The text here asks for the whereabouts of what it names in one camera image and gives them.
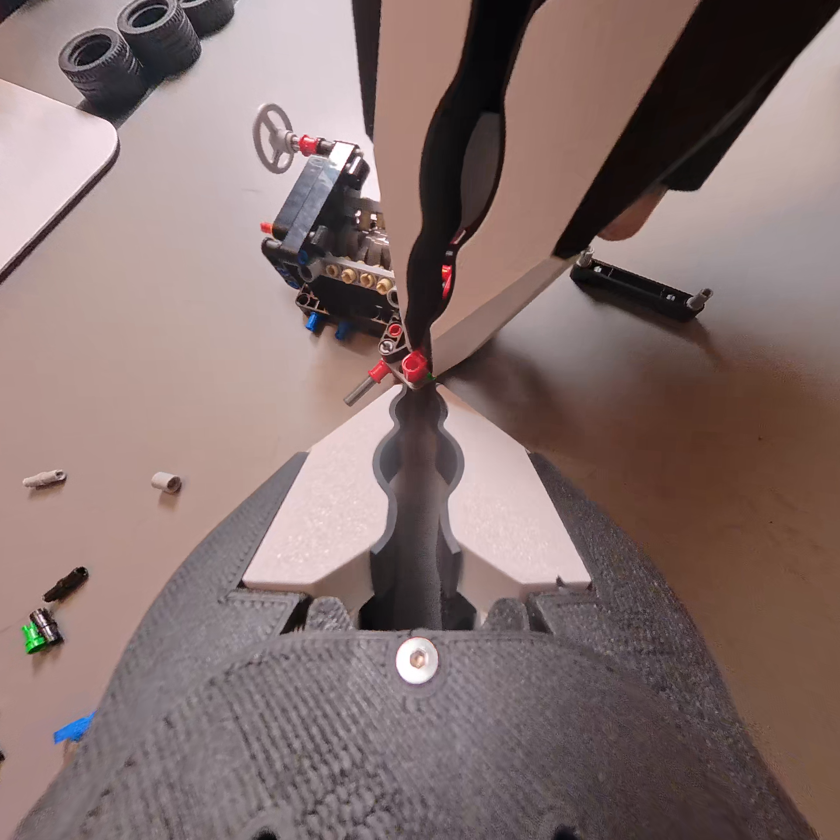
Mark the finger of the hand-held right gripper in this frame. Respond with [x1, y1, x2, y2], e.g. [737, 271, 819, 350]
[423, 0, 704, 383]
[371, 0, 490, 349]

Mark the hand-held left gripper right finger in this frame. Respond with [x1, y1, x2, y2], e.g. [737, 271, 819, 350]
[428, 384, 592, 614]

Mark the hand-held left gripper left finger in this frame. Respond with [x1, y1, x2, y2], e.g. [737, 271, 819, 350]
[241, 382, 411, 608]

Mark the lego car chassis assembly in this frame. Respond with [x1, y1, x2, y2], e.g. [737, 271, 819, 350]
[252, 101, 460, 408]

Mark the long black lego beam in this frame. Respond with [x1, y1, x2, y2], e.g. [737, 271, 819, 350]
[570, 246, 715, 324]

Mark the black lego pin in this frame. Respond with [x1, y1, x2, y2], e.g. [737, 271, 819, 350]
[42, 566, 89, 603]

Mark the green and black lego piece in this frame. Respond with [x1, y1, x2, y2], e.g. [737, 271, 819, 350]
[21, 607, 65, 655]

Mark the blue lego pin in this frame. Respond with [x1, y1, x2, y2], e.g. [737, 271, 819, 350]
[52, 712, 96, 746]

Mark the person's right hand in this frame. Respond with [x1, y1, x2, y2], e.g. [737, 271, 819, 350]
[594, 184, 672, 242]

